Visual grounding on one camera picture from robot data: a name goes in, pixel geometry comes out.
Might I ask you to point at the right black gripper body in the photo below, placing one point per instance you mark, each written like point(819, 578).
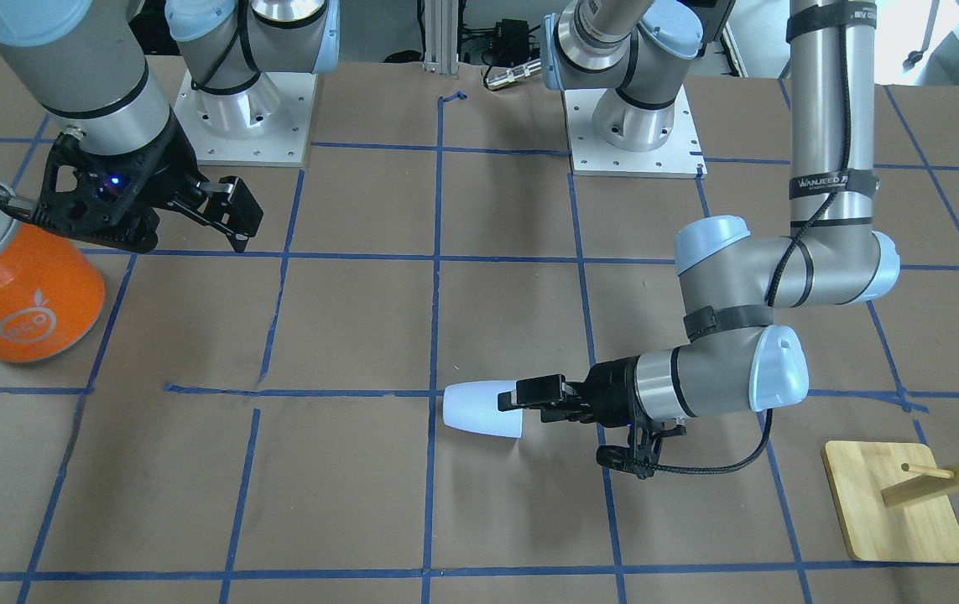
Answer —
point(162, 179)

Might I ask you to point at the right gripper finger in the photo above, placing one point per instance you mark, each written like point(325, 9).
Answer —
point(135, 234)
point(227, 206)

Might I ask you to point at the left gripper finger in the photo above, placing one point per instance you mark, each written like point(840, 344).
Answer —
point(552, 392)
point(558, 415)

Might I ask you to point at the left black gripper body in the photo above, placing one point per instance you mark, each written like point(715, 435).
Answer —
point(616, 385)

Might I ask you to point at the light blue plastic cup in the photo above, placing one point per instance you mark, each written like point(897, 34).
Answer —
point(473, 407)

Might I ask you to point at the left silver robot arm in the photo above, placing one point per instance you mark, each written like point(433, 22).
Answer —
point(731, 283)

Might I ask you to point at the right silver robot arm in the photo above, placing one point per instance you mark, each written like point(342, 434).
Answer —
point(81, 62)

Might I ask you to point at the wooden cup rack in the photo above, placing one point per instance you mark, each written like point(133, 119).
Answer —
point(892, 502)

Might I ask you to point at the orange soda can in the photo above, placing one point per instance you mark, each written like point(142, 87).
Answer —
point(50, 296)

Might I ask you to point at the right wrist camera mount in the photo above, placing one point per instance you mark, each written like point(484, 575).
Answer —
point(81, 192)

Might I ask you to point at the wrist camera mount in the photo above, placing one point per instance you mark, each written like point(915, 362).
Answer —
point(641, 455)
point(81, 192)

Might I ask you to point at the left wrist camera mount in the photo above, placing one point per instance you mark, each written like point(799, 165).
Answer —
point(641, 455)

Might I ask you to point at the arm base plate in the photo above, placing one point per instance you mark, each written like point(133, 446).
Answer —
point(266, 126)
point(610, 138)

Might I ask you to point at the aluminium frame post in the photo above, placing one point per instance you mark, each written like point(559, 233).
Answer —
point(440, 29)

